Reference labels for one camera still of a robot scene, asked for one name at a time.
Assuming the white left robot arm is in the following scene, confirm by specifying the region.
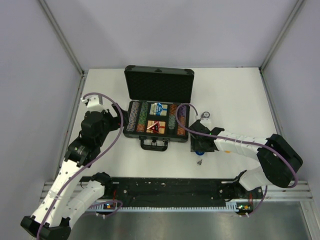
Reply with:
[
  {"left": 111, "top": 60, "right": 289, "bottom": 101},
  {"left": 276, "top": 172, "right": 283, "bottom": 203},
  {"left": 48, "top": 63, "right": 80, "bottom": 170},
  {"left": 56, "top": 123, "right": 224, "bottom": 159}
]
[{"left": 20, "top": 92, "right": 128, "bottom": 240}]

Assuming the black poker set case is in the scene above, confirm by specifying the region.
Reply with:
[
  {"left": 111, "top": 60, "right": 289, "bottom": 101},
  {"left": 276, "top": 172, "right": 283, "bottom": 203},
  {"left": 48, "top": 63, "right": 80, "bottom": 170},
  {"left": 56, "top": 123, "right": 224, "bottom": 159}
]
[{"left": 123, "top": 65, "right": 195, "bottom": 152}]

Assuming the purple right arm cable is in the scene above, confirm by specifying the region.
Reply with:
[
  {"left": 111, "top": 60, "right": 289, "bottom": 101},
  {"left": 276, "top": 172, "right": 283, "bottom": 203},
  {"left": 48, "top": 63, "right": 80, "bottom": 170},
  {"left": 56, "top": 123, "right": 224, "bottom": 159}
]
[{"left": 176, "top": 103, "right": 300, "bottom": 218}]

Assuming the orange grey chip row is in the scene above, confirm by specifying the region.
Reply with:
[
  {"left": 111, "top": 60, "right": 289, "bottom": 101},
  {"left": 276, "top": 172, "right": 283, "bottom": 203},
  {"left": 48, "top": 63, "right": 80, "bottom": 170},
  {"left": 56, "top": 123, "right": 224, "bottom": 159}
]
[{"left": 168, "top": 104, "right": 177, "bottom": 130}]

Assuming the blue small blind button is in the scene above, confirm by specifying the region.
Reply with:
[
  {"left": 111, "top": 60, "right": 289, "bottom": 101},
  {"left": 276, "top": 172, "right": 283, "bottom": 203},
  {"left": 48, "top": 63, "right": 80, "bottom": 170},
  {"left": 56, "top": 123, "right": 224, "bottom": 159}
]
[{"left": 195, "top": 151, "right": 205, "bottom": 156}]

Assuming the blue-grey cable duct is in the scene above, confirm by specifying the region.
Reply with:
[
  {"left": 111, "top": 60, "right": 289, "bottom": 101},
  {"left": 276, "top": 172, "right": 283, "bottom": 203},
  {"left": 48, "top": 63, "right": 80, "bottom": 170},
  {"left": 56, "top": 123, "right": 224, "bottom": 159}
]
[{"left": 84, "top": 201, "right": 253, "bottom": 213}]

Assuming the purple orange chip row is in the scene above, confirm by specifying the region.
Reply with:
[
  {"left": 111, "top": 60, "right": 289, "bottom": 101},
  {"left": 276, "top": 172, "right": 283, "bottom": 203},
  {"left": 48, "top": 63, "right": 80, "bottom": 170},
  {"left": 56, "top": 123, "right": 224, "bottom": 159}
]
[{"left": 175, "top": 104, "right": 187, "bottom": 138}]

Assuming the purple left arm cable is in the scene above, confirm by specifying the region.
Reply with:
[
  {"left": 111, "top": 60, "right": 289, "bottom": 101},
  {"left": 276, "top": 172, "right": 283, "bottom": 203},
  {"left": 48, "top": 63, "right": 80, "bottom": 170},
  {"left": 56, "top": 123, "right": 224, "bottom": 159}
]
[{"left": 36, "top": 92, "right": 125, "bottom": 240}]

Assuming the red playing card box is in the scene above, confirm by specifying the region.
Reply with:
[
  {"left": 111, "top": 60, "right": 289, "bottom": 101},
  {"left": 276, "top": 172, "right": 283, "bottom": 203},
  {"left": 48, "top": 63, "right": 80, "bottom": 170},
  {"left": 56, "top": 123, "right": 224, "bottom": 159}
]
[{"left": 145, "top": 120, "right": 166, "bottom": 135}]

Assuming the green chip row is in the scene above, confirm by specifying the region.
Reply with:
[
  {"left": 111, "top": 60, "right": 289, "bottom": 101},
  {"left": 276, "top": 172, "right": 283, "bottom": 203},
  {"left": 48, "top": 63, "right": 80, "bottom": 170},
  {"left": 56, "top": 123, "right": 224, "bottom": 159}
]
[{"left": 136, "top": 102, "right": 148, "bottom": 133}]

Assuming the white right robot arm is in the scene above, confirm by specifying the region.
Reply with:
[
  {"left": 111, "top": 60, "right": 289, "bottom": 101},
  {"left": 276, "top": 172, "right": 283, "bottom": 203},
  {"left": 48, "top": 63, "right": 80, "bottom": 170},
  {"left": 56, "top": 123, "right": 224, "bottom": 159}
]
[{"left": 188, "top": 120, "right": 303, "bottom": 198}]

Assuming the blue playing card box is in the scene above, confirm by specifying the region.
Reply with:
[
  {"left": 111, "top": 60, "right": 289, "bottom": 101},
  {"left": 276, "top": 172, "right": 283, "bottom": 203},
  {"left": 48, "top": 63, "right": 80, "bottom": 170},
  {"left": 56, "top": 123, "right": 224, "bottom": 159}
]
[{"left": 149, "top": 102, "right": 168, "bottom": 117}]

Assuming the blue white chip row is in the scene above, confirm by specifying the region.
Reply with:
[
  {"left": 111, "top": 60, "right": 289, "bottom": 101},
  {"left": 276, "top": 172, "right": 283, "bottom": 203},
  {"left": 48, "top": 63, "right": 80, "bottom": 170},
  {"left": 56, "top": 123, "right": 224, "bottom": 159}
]
[{"left": 126, "top": 101, "right": 140, "bottom": 132}]

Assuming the stack of poker chips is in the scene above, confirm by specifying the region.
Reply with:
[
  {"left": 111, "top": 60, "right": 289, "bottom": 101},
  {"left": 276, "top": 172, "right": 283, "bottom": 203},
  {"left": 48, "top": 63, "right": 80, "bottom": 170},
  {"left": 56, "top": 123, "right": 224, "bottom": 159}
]
[{"left": 201, "top": 111, "right": 211, "bottom": 119}]

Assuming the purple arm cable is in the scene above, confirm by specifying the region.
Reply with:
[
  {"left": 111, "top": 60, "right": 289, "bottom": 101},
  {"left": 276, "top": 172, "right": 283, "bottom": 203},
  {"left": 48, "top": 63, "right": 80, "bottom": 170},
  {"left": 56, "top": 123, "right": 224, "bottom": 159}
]
[
  {"left": 176, "top": 103, "right": 300, "bottom": 218},
  {"left": 36, "top": 92, "right": 125, "bottom": 240}
]

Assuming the triangular all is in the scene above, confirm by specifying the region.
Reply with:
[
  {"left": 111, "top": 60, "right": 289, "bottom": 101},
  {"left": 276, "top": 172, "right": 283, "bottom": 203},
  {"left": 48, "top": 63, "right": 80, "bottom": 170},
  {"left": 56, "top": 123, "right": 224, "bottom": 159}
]
[{"left": 146, "top": 121, "right": 161, "bottom": 133}]

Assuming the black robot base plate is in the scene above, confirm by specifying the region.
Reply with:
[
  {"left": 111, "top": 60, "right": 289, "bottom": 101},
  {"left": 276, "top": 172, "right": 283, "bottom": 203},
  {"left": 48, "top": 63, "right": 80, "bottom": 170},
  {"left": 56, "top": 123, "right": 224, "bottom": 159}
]
[{"left": 102, "top": 177, "right": 263, "bottom": 207}]

